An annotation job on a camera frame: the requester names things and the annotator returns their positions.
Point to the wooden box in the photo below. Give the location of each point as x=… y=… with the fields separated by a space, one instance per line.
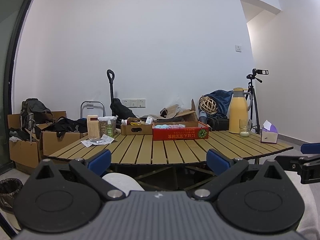
x=93 y=127

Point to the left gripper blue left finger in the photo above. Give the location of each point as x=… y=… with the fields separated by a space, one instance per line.
x=100 y=162

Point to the metal folding stool frame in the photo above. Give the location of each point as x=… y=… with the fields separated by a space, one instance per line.
x=91 y=107

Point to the clear glass cup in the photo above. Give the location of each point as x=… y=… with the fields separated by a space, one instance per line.
x=245 y=127

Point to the yellow thermos jug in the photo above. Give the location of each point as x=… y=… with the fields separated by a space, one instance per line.
x=239 y=107

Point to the wall power outlet strip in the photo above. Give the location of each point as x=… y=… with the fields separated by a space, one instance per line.
x=134 y=103

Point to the green spray bottle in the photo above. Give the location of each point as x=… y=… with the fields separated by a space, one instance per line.
x=109 y=128

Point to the black bag on trolley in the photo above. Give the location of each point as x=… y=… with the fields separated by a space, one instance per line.
x=120 y=110

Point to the blue fabric bag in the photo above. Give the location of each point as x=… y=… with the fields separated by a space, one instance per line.
x=223 y=100

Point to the red cardboard fruit box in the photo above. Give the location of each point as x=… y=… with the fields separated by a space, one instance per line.
x=193 y=130

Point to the floor cardboard boxes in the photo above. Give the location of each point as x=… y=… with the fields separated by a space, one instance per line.
x=47 y=140

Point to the brown cardboard tray box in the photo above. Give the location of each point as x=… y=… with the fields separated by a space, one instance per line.
x=135 y=126

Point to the white pill bottle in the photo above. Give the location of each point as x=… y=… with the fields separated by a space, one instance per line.
x=149 y=120

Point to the beige fleece mat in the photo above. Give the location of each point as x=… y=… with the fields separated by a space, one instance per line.
x=170 y=112

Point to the blue water bottle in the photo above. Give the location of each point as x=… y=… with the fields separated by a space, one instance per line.
x=203 y=117

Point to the white paper sheets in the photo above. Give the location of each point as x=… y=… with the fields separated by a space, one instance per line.
x=104 y=140

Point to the purple tissue pack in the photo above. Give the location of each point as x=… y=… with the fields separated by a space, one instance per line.
x=269 y=133

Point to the dark backpack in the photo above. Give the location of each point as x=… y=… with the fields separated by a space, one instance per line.
x=33 y=113

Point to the woven rattan ball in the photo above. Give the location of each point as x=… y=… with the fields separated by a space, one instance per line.
x=207 y=105

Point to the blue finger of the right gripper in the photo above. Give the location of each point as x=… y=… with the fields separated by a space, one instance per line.
x=310 y=148

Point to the white lidded food jar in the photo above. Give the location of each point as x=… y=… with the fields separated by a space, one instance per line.
x=103 y=124

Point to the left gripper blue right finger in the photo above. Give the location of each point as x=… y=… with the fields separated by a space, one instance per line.
x=217 y=162

